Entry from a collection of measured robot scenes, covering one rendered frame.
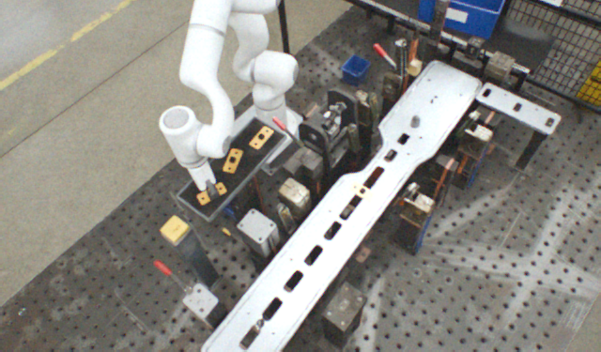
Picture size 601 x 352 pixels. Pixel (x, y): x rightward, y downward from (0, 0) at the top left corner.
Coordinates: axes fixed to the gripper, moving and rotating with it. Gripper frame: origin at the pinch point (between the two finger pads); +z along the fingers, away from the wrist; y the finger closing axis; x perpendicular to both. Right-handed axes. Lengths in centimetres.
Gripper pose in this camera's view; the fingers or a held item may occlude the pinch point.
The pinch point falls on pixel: (207, 184)
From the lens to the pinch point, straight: 139.8
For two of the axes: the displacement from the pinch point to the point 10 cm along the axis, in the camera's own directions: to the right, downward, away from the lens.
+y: 5.3, 7.0, -4.8
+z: 0.6, 5.3, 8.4
